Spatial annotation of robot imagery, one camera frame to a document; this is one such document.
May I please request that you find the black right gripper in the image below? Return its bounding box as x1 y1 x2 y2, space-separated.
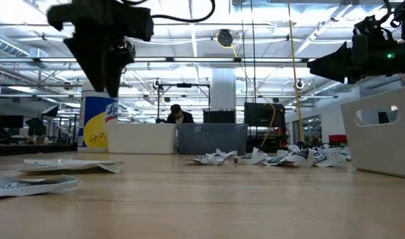
307 33 404 84

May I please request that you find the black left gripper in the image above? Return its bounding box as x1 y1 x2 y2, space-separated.
46 0 155 98

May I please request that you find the white bandage wrapper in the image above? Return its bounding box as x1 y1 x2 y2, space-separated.
18 158 124 175

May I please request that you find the small printed wipe packet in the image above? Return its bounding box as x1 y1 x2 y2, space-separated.
0 175 80 199

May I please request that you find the disinfectant wipes canister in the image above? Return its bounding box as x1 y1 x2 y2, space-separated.
78 82 120 153

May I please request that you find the black studio lamp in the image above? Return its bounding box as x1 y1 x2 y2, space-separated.
25 118 47 137
39 104 60 118

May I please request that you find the red box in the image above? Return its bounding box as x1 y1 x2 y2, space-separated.
328 134 348 144

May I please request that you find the white plastic bin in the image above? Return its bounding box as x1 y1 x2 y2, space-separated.
105 122 178 155

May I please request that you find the black flat screen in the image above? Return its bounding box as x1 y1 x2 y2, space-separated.
244 102 286 128

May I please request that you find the light grey plastic bin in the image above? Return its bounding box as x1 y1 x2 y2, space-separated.
340 84 405 181

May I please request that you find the person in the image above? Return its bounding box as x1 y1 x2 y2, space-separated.
165 104 195 125

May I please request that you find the long ceiling light strip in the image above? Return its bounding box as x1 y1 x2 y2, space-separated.
0 56 318 64

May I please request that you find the black monitor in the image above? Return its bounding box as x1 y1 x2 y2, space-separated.
0 115 25 129

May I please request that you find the white square column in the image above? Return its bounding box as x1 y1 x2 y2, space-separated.
210 68 237 112

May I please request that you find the dark translucent plastic bin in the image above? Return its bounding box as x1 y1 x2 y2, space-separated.
176 122 249 155

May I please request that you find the yellow hanging cable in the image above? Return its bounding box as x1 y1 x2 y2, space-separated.
286 0 305 142

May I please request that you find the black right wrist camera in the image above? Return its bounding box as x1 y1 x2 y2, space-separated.
353 15 394 43

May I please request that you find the black frame stand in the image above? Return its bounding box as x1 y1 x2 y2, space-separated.
157 82 212 122

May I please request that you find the yellow reel cable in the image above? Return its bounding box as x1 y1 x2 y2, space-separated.
215 31 277 149

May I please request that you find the silver ventilation duct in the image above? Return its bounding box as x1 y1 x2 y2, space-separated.
0 33 31 58

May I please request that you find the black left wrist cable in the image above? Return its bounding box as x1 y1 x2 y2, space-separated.
121 0 216 24

